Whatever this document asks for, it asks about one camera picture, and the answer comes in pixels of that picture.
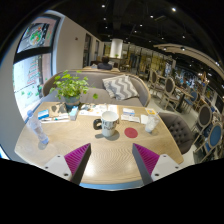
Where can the flat round red coaster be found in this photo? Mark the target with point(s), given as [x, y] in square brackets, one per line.
[131, 132]

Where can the clear plastic cup with straw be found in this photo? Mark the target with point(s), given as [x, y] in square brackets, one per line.
[152, 123]

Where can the potted green plant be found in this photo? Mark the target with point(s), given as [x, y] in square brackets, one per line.
[70, 87]

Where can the framed window poster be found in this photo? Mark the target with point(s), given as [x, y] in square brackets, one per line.
[37, 35]

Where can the grey white chevron pillow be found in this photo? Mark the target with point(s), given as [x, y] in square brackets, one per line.
[120, 87]

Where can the yellow square table card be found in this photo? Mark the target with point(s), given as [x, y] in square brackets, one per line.
[151, 111]

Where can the white round pillar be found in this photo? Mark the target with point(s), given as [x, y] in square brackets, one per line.
[116, 48]

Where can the group of dining chairs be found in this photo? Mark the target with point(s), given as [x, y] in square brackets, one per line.
[205, 116]

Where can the clear blue-capped water bottle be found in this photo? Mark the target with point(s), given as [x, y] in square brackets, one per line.
[38, 130]

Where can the person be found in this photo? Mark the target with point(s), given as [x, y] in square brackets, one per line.
[105, 65]

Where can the grey tufted armchair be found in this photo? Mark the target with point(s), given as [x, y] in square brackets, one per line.
[176, 131]

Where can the grey upholstered sofa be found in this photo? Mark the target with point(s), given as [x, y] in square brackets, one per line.
[96, 95]

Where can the printed paper menu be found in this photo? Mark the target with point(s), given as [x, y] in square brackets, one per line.
[96, 110]

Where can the small blue white carton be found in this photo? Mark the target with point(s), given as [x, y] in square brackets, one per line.
[73, 113]

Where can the stack of booklets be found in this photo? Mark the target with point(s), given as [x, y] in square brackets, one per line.
[56, 113]

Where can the group of ceiling lights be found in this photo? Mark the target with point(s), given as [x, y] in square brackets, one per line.
[173, 9]

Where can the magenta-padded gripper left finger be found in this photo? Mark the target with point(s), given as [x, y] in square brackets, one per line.
[75, 158]

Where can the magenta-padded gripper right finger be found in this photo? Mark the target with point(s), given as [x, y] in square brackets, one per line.
[148, 158]

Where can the white mug with black print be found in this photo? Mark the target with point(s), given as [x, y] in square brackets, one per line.
[109, 125]

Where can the white paper napkin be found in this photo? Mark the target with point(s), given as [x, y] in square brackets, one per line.
[144, 119]

